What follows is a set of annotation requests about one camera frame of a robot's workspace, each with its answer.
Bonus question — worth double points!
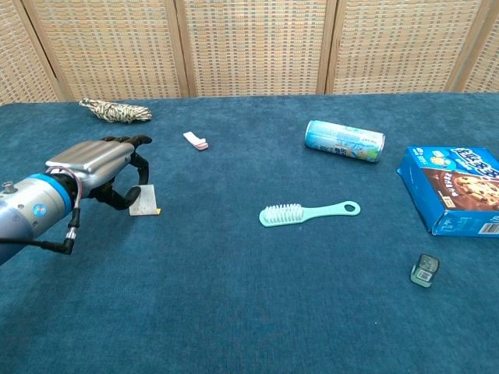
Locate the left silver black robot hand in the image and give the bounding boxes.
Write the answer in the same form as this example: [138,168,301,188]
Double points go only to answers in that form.
[44,134,154,210]

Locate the pink white eraser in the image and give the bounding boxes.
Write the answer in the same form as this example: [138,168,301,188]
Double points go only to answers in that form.
[182,131,210,151]

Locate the woven bamboo folding screen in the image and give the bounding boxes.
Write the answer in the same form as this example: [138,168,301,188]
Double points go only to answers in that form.
[0,0,499,106]

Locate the mint green brush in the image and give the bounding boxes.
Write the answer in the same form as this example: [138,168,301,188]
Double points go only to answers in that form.
[258,199,362,228]

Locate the light blue drink can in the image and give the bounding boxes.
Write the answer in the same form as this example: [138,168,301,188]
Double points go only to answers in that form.
[303,119,387,164]

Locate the small dark green dispenser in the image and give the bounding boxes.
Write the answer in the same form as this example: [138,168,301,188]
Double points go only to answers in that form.
[409,253,441,289]

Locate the blue cookie box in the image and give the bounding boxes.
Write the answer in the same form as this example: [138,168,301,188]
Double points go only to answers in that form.
[395,146,499,238]

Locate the coiled patterned rope bundle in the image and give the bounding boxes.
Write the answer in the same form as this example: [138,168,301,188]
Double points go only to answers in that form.
[78,97,154,125]

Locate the black arm cable with connector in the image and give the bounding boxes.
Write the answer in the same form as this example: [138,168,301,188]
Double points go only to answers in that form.
[0,166,83,256]

